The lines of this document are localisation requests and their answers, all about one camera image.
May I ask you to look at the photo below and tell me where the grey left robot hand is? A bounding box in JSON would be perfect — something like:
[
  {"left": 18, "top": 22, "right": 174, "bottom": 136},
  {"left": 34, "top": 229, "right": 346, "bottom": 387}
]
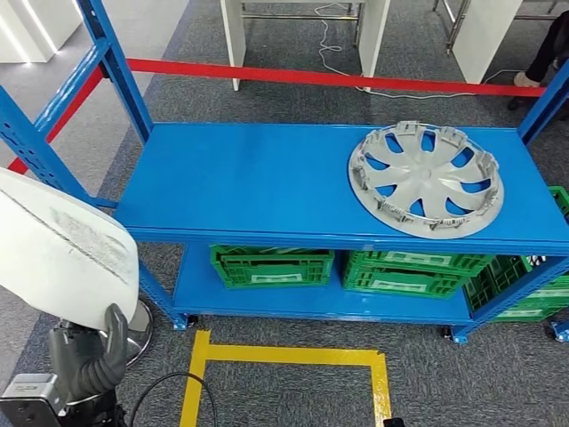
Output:
[{"left": 48, "top": 303, "right": 130, "bottom": 405}]

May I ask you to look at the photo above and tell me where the white plastic car part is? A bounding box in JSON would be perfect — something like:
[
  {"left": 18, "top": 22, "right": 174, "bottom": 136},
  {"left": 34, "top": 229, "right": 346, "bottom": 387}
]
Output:
[{"left": 0, "top": 166, "right": 140, "bottom": 333}]

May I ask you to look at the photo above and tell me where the blue metal shelf rack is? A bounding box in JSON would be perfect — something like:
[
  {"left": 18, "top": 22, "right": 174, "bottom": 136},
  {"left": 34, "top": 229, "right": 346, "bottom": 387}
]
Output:
[{"left": 0, "top": 0, "right": 569, "bottom": 346}]

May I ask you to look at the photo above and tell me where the green plastic crate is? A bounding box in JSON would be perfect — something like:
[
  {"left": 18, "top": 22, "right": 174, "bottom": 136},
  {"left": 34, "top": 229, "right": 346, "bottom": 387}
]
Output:
[
  {"left": 341, "top": 250, "right": 494, "bottom": 300},
  {"left": 462, "top": 186, "right": 569, "bottom": 324},
  {"left": 210, "top": 244, "right": 335, "bottom": 290}
]

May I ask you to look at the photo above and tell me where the silver wheel hubcap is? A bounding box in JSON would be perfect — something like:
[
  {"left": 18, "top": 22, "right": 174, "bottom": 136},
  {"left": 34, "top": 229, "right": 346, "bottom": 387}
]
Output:
[{"left": 347, "top": 120, "right": 506, "bottom": 240}]

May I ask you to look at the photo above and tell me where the short red barrier belt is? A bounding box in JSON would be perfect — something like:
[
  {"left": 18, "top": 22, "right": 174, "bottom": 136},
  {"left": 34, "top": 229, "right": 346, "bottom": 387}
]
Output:
[{"left": 6, "top": 66, "right": 106, "bottom": 176}]

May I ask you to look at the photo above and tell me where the white lit plinth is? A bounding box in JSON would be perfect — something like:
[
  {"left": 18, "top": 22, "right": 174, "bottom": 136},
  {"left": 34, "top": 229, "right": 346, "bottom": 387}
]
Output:
[{"left": 0, "top": 0, "right": 83, "bottom": 64}]

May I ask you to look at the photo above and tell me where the long red barrier belt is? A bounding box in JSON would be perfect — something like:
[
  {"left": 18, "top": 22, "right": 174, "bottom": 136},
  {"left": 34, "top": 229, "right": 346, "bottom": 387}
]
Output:
[{"left": 126, "top": 57, "right": 547, "bottom": 99}]

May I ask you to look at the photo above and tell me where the person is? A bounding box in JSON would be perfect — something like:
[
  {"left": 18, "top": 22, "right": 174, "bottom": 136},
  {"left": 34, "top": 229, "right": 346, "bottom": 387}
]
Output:
[{"left": 508, "top": 12, "right": 569, "bottom": 112}]

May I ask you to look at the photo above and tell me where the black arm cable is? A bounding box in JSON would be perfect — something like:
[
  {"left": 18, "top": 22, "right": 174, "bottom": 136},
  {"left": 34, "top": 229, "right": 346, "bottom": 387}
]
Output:
[{"left": 129, "top": 372, "right": 218, "bottom": 427}]

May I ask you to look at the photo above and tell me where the white floor cable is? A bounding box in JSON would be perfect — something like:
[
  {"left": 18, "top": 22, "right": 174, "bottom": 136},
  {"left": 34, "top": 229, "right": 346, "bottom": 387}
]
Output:
[{"left": 313, "top": 3, "right": 521, "bottom": 101}]

